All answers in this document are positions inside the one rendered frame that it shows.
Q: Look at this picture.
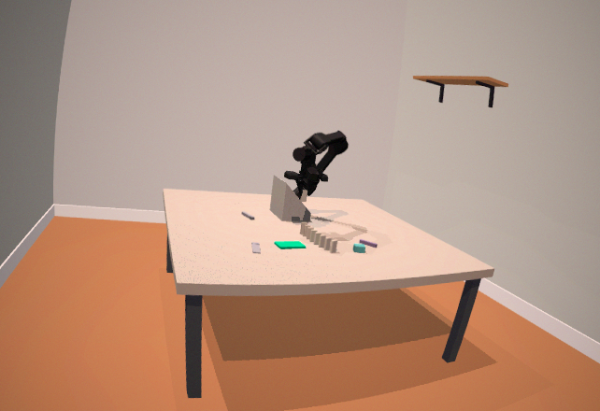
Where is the green flat domino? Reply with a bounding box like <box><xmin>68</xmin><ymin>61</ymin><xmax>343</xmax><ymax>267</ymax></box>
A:
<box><xmin>274</xmin><ymin>241</ymin><xmax>306</xmax><ymax>249</ymax></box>

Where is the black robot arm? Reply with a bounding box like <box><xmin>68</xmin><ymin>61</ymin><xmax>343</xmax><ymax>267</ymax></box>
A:
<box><xmin>293</xmin><ymin>131</ymin><xmax>348</xmax><ymax>190</ymax></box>

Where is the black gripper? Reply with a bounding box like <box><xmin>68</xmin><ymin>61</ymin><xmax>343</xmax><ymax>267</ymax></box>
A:
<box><xmin>284</xmin><ymin>161</ymin><xmax>328</xmax><ymax>196</ymax></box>

